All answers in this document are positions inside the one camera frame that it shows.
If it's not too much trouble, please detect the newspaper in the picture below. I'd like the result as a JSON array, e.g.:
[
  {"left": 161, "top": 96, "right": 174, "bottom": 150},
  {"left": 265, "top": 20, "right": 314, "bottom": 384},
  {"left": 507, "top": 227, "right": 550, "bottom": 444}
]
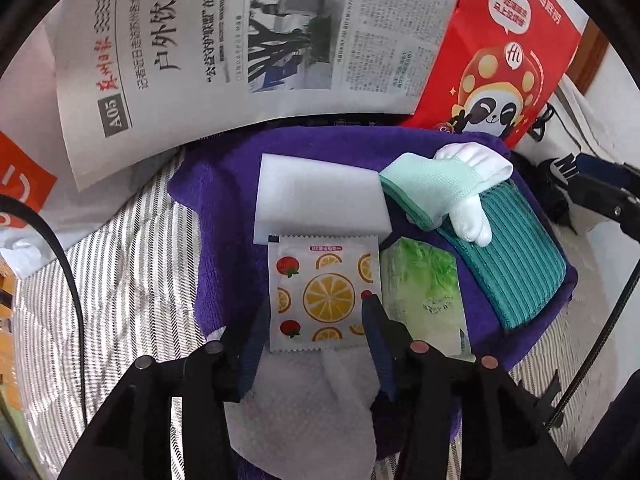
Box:
[{"left": 40, "top": 0, "right": 473, "bottom": 192}]

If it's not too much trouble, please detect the mint green cloth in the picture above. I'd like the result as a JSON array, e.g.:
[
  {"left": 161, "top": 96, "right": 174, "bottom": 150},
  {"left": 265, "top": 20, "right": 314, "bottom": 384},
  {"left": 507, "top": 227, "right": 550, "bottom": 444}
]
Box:
[{"left": 378, "top": 154, "right": 482, "bottom": 228}]

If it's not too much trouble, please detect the fruit print sachet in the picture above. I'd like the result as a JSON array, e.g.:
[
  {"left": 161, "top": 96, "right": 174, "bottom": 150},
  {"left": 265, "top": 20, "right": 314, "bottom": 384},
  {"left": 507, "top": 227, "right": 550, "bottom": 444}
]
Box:
[{"left": 267, "top": 234, "right": 382, "bottom": 356}]

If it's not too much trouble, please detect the purple towel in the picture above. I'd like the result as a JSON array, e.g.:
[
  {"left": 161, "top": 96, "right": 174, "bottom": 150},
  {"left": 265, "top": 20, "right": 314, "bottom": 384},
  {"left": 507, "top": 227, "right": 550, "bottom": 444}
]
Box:
[{"left": 167, "top": 125, "right": 580, "bottom": 480}]

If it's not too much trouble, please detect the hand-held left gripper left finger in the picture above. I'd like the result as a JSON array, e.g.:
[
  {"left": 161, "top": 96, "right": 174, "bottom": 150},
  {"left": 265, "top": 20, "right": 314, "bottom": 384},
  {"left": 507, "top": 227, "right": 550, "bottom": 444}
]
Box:
[{"left": 57, "top": 300, "right": 271, "bottom": 480}]

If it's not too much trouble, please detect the white sponge block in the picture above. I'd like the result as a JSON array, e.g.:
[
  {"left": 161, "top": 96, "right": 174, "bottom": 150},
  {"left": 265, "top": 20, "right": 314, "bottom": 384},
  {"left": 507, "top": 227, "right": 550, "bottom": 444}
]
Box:
[{"left": 253, "top": 153, "right": 393, "bottom": 247}]

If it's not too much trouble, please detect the white wet wipe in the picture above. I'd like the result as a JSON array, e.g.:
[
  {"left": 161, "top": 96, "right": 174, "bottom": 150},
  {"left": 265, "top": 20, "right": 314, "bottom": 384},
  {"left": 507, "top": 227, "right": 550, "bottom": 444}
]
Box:
[{"left": 207, "top": 329, "right": 396, "bottom": 480}]

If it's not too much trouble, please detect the beige waist bag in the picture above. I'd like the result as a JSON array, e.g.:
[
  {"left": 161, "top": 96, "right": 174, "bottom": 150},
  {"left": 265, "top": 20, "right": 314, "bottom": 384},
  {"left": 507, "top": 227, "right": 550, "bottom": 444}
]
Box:
[{"left": 510, "top": 75, "right": 640, "bottom": 241}]

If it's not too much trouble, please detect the striped quilt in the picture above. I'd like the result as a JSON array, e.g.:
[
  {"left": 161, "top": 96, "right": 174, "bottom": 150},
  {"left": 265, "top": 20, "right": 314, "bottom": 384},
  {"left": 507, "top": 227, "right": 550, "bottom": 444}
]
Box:
[{"left": 0, "top": 150, "right": 616, "bottom": 480}]

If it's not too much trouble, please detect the thin black cable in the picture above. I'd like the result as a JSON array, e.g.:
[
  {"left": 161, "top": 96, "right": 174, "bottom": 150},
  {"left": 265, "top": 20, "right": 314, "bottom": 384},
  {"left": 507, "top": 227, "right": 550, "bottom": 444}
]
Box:
[{"left": 547, "top": 265, "right": 640, "bottom": 431}]

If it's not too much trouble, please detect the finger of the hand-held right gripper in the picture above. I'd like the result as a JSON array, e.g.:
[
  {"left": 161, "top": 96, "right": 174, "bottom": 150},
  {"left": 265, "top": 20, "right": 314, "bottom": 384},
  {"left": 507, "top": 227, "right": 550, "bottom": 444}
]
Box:
[
  {"left": 572, "top": 154, "right": 640, "bottom": 196},
  {"left": 567, "top": 175, "right": 640, "bottom": 241}
]

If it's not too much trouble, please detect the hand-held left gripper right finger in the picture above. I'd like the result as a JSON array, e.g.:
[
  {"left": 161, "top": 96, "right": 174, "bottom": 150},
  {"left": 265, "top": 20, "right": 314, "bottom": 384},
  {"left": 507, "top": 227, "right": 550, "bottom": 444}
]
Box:
[{"left": 361, "top": 292, "right": 576, "bottom": 480}]

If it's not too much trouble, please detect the thick black cable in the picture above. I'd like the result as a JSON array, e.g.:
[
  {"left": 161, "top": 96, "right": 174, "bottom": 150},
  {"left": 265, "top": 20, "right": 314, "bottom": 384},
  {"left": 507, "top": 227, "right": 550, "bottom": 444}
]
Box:
[{"left": 0, "top": 195, "right": 92, "bottom": 426}]

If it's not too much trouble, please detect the wooden frame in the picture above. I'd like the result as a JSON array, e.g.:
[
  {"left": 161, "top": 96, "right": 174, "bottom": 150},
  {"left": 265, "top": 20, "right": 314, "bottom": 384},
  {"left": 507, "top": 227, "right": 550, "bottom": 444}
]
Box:
[{"left": 570, "top": 22, "right": 610, "bottom": 111}]

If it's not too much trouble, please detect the red panda paper bag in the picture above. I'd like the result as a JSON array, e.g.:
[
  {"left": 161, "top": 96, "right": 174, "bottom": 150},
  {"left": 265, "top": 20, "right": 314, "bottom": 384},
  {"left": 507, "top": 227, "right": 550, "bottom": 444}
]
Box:
[{"left": 397, "top": 0, "right": 585, "bottom": 150}]

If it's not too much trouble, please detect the white sock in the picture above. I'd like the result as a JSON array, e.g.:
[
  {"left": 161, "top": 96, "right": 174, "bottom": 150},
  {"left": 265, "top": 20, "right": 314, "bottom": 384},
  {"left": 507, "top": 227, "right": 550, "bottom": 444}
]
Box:
[{"left": 432, "top": 141, "right": 516, "bottom": 248}]

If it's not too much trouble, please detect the white shopping bag red logo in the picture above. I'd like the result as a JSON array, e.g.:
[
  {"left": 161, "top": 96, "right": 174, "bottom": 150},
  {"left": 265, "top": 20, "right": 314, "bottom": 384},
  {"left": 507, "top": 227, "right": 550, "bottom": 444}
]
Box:
[{"left": 0, "top": 25, "right": 146, "bottom": 281}]

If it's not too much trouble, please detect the green tissue pack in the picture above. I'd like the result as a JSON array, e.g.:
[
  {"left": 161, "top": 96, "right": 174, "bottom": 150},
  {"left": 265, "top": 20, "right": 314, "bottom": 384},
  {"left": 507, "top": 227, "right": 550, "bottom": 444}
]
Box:
[{"left": 380, "top": 237, "right": 476, "bottom": 361}]

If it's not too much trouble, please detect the teal ribbed cloth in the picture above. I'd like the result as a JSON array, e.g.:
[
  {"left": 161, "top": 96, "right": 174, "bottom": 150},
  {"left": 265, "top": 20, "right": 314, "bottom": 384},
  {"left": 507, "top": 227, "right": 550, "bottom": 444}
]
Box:
[{"left": 437, "top": 182, "right": 568, "bottom": 332}]

